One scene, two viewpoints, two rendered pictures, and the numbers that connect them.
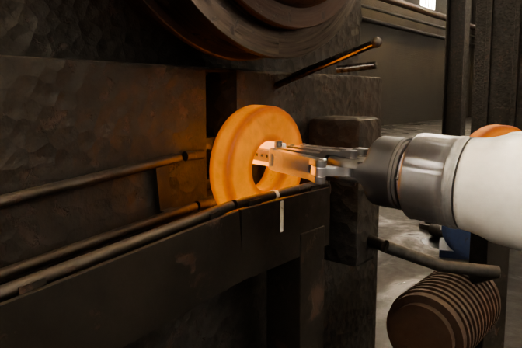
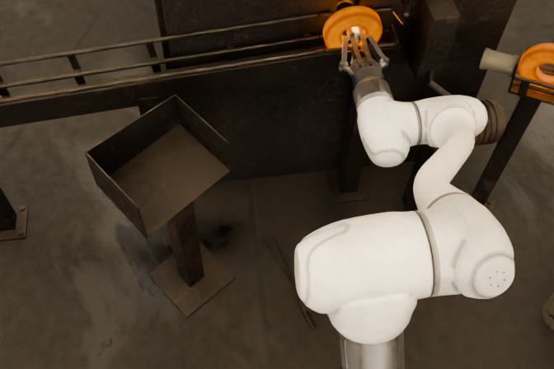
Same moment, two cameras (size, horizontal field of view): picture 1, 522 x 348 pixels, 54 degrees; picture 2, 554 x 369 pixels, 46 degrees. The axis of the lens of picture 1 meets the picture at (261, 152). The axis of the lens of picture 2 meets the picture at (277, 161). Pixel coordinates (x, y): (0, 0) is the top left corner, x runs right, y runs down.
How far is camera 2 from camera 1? 1.35 m
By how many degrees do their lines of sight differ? 58
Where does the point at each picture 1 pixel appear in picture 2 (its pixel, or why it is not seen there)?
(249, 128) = (340, 23)
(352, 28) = not seen: outside the picture
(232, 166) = (327, 36)
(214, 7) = not seen: outside the picture
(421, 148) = (361, 87)
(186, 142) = (324, 7)
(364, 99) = not seen: outside the picture
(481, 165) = (362, 109)
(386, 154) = (358, 78)
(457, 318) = not seen: hidden behind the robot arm
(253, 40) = not seen: outside the picture
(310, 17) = not seen: outside the picture
